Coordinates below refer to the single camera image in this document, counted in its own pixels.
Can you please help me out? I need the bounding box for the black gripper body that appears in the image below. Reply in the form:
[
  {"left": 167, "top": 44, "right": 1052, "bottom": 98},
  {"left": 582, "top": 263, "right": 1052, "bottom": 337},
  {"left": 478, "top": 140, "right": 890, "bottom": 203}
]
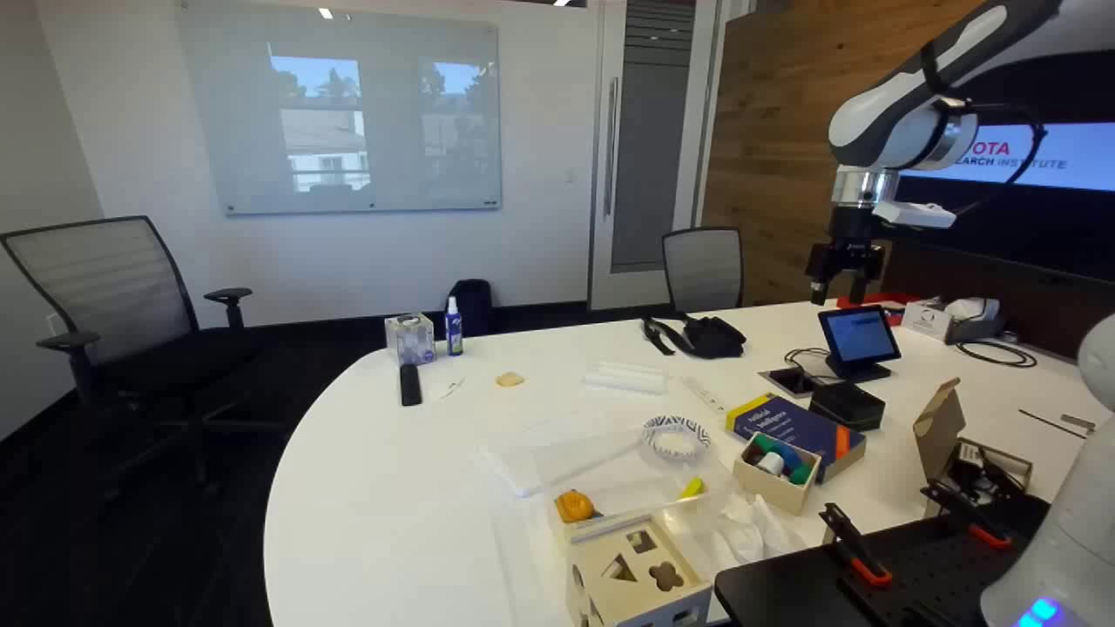
[{"left": 809, "top": 235, "right": 890, "bottom": 290}]

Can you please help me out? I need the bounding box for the small beige basket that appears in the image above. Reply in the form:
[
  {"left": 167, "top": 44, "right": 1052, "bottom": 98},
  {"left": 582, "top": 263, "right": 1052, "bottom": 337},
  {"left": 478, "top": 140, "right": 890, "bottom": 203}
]
[{"left": 731, "top": 429, "right": 827, "bottom": 514}]

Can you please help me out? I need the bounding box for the clear plastic bowl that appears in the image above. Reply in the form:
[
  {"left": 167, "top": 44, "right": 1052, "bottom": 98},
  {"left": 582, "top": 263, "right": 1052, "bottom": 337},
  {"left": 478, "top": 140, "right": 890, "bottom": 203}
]
[{"left": 640, "top": 415, "right": 713, "bottom": 470}]

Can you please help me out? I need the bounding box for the red flat object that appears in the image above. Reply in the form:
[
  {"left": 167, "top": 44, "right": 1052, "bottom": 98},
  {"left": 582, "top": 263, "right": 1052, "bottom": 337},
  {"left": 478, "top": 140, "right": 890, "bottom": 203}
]
[{"left": 831, "top": 290, "right": 910, "bottom": 314}]

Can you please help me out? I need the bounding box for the black tablet on stand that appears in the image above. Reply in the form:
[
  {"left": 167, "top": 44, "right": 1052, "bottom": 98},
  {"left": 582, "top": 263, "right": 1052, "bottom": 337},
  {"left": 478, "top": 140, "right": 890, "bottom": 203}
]
[{"left": 815, "top": 303, "right": 903, "bottom": 382}]

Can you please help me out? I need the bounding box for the flat black pad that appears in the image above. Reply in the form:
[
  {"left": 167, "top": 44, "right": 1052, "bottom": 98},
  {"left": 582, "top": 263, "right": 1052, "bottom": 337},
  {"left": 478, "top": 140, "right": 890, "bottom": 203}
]
[{"left": 759, "top": 364, "right": 817, "bottom": 398}]

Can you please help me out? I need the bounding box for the white device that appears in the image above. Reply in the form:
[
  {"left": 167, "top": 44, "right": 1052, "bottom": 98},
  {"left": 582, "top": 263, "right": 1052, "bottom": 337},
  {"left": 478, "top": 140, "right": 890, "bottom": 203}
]
[{"left": 903, "top": 291, "right": 1007, "bottom": 347}]

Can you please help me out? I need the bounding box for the small black box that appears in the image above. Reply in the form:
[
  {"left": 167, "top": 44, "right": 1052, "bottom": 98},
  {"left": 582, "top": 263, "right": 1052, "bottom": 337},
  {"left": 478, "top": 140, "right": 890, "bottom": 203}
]
[{"left": 809, "top": 378, "right": 887, "bottom": 433}]

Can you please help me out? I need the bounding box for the grey backed office chair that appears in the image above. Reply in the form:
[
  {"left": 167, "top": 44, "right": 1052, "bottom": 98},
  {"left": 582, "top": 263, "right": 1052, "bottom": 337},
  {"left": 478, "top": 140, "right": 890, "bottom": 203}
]
[{"left": 659, "top": 222, "right": 744, "bottom": 314}]

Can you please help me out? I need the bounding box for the blue flat box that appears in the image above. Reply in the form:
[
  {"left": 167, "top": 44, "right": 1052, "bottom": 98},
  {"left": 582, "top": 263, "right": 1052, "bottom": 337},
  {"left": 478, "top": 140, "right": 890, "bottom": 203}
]
[{"left": 724, "top": 392, "right": 867, "bottom": 481}]

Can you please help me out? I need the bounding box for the open cardboard box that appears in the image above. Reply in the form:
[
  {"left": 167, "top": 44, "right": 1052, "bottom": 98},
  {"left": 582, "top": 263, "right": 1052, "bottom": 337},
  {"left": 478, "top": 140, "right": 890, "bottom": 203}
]
[{"left": 910, "top": 377, "right": 1038, "bottom": 505}]

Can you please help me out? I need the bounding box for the frosted glass door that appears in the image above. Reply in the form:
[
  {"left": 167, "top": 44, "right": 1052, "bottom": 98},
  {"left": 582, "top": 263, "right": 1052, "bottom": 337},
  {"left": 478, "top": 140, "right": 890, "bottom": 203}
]
[{"left": 587, "top": 0, "right": 724, "bottom": 314}]

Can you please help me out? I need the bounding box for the thin metal rod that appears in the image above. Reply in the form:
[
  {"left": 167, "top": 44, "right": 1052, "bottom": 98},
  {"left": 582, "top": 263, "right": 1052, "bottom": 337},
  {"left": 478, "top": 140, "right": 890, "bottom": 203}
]
[{"left": 1017, "top": 405, "right": 1098, "bottom": 441}]

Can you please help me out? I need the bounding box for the crumpled clear plastic bag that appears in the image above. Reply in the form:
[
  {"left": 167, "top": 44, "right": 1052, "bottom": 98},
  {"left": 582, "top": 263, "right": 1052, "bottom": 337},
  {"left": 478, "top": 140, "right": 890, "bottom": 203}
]
[{"left": 694, "top": 491, "right": 817, "bottom": 573}]

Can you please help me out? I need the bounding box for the black orange clamp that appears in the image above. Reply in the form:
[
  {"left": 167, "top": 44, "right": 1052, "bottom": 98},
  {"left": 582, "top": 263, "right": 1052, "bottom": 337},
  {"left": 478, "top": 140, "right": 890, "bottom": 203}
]
[
  {"left": 921, "top": 481, "right": 1017, "bottom": 553},
  {"left": 817, "top": 500, "right": 899, "bottom": 592}
]

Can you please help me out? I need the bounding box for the clear plastic tray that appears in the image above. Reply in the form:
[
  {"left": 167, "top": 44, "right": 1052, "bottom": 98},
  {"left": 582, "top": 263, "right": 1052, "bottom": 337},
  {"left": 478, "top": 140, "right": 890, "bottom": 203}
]
[{"left": 507, "top": 420, "right": 700, "bottom": 539}]

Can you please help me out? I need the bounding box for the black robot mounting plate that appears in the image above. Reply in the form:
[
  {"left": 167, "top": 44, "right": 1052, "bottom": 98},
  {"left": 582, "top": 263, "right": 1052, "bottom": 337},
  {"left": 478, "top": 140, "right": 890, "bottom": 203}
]
[{"left": 710, "top": 499, "right": 1055, "bottom": 627}]

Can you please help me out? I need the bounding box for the orange toy object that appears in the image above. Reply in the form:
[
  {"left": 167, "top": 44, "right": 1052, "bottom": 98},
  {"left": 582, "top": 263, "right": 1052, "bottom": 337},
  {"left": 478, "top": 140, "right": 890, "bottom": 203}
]
[{"left": 552, "top": 487, "right": 601, "bottom": 526}]

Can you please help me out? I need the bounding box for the wooden shape sorter box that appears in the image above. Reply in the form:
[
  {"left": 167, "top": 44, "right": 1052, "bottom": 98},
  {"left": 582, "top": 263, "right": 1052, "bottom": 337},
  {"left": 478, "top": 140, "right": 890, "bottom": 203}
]
[{"left": 563, "top": 514, "right": 713, "bottom": 627}]

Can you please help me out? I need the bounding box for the black bag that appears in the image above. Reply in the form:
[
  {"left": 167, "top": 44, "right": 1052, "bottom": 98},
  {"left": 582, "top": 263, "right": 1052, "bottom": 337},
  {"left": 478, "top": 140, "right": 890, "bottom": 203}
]
[{"left": 450, "top": 276, "right": 499, "bottom": 337}]

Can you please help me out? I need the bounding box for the small spray bottle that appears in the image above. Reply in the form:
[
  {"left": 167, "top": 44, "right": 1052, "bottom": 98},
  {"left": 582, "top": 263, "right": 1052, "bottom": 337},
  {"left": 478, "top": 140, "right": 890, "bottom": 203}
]
[{"left": 441, "top": 291, "right": 468, "bottom": 360}]

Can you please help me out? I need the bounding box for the clear plastic cup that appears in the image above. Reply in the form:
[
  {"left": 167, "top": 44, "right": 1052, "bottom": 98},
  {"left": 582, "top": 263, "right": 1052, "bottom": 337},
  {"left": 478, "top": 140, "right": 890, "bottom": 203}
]
[{"left": 382, "top": 308, "right": 439, "bottom": 364}]

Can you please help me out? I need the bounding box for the black mesh office chair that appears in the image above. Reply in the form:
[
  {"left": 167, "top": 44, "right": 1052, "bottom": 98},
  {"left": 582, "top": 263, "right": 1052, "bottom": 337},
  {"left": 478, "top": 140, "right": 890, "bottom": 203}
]
[{"left": 0, "top": 212, "right": 281, "bottom": 500}]

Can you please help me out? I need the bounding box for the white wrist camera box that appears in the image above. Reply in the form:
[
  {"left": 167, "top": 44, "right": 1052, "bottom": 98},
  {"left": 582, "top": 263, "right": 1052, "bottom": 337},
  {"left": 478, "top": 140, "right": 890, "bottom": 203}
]
[{"left": 870, "top": 199, "right": 958, "bottom": 232}]

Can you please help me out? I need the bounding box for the coiled black cable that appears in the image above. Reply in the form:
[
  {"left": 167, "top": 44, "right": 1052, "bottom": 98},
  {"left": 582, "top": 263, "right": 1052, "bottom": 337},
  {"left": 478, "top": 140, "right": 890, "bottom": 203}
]
[{"left": 954, "top": 334, "right": 1040, "bottom": 372}]

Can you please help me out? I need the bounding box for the wall television screen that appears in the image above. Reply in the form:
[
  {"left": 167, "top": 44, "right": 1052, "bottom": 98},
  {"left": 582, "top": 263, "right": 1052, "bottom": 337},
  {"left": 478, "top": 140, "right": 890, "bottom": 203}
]
[{"left": 883, "top": 48, "right": 1115, "bottom": 286}]

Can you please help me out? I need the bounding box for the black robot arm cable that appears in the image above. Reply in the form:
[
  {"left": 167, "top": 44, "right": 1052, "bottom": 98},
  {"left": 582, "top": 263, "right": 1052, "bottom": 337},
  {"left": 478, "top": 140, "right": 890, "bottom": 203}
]
[{"left": 915, "top": 38, "right": 1048, "bottom": 219}]

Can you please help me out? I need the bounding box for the glass wall whiteboard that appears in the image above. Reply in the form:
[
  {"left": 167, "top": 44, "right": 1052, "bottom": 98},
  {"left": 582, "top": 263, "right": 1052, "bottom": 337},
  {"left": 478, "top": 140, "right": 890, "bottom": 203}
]
[{"left": 170, "top": 0, "right": 504, "bottom": 219}]

